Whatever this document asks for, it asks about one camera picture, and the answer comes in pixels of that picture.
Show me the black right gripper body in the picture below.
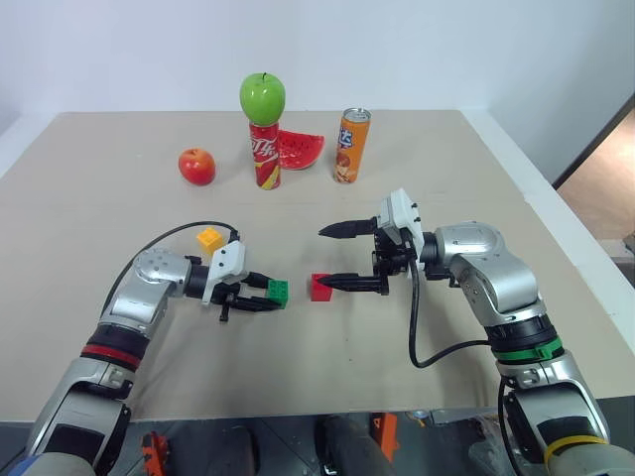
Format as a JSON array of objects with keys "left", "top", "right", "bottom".
[{"left": 370, "top": 224, "right": 417, "bottom": 283}]

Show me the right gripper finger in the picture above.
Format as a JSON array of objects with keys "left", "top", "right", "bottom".
[
  {"left": 318, "top": 272, "right": 390, "bottom": 298},
  {"left": 317, "top": 215, "right": 380, "bottom": 241}
]

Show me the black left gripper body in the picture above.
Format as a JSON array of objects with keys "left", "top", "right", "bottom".
[{"left": 212, "top": 271, "right": 256, "bottom": 324}]

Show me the green toy cube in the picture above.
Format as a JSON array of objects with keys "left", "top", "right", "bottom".
[{"left": 265, "top": 278, "right": 291, "bottom": 310}]

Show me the red toy cube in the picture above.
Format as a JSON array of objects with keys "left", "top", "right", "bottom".
[{"left": 310, "top": 272, "right": 335, "bottom": 303}]

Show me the yellow toy cube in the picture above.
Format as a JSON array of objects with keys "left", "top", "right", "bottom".
[{"left": 195, "top": 226, "right": 223, "bottom": 256}]

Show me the orange soda can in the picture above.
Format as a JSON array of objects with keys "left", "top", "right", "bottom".
[{"left": 333, "top": 108, "right": 372, "bottom": 184}]

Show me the watermelon slice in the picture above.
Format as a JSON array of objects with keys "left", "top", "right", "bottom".
[{"left": 277, "top": 128, "right": 326, "bottom": 173}]

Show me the red cola can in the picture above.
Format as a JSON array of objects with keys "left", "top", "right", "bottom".
[{"left": 248, "top": 120, "right": 285, "bottom": 190}]

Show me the red apple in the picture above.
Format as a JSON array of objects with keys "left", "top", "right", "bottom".
[{"left": 178, "top": 147, "right": 217, "bottom": 186}]

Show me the green apple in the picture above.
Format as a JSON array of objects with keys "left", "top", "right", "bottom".
[{"left": 239, "top": 71, "right": 287, "bottom": 126}]

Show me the dark rounded shape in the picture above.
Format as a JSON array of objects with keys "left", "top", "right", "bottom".
[{"left": 314, "top": 413, "right": 399, "bottom": 476}]

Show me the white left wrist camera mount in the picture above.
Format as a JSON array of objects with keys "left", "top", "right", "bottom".
[{"left": 201, "top": 240, "right": 248, "bottom": 304}]

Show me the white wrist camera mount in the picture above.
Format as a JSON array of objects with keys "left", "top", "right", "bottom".
[
  {"left": 201, "top": 240, "right": 248, "bottom": 304},
  {"left": 377, "top": 187, "right": 426, "bottom": 273}
]

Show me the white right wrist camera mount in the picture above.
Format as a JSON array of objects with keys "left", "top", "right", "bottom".
[{"left": 377, "top": 187, "right": 426, "bottom": 273}]

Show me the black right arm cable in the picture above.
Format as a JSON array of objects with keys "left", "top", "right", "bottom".
[{"left": 406, "top": 237, "right": 493, "bottom": 370}]

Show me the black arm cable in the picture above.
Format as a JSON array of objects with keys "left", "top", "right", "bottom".
[
  {"left": 406, "top": 237, "right": 493, "bottom": 370},
  {"left": 101, "top": 220, "right": 243, "bottom": 318}
]

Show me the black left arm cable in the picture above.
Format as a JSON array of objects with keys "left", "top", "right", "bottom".
[{"left": 101, "top": 220, "right": 243, "bottom": 318}]

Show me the orange plastic bracket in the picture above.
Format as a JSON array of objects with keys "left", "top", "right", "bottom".
[
  {"left": 140, "top": 430, "right": 174, "bottom": 476},
  {"left": 368, "top": 411, "right": 400, "bottom": 450}
]

